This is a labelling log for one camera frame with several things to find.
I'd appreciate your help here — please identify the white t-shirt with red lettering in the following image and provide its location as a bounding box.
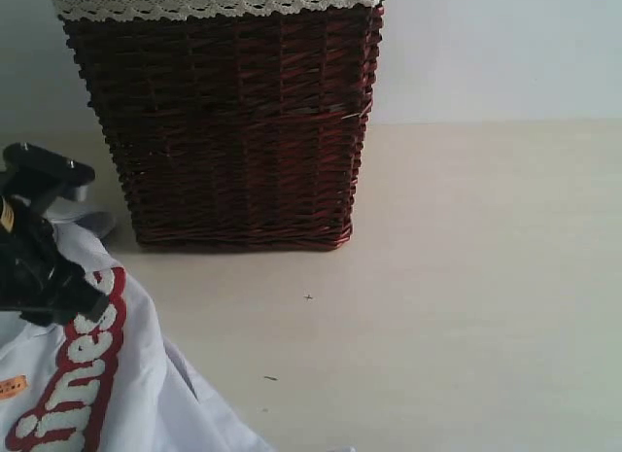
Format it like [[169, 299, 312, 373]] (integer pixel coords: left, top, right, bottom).
[[1, 223, 268, 451]]

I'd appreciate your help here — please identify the dark red wicker basket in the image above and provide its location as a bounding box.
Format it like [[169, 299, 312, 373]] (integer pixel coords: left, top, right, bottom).
[[63, 5, 384, 251]]

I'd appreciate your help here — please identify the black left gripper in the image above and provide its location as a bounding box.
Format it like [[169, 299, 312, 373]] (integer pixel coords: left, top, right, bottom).
[[1, 219, 109, 327]]

